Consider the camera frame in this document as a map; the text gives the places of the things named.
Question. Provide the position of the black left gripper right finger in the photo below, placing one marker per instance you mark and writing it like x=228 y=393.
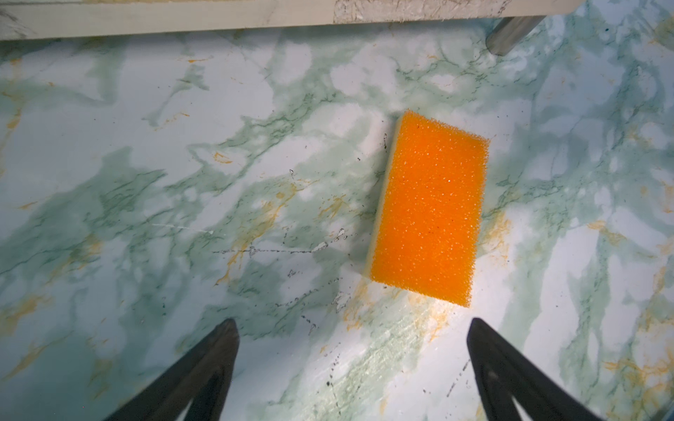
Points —
x=506 y=378

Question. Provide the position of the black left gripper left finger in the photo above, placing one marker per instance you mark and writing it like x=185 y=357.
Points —
x=196 y=385

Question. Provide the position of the orange sponge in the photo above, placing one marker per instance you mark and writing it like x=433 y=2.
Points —
x=429 y=213

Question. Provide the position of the white two-tier shelf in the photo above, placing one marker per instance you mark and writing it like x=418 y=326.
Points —
x=44 y=20

